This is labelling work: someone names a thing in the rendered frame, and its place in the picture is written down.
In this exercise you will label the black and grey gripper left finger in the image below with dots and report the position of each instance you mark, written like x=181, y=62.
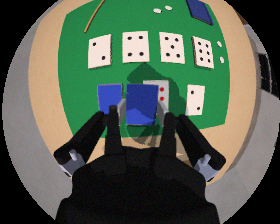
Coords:
x=77, y=151

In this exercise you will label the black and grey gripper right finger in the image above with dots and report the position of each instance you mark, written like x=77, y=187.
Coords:
x=202, y=156

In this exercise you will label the green felt table mat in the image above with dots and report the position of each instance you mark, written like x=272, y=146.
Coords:
x=78, y=83

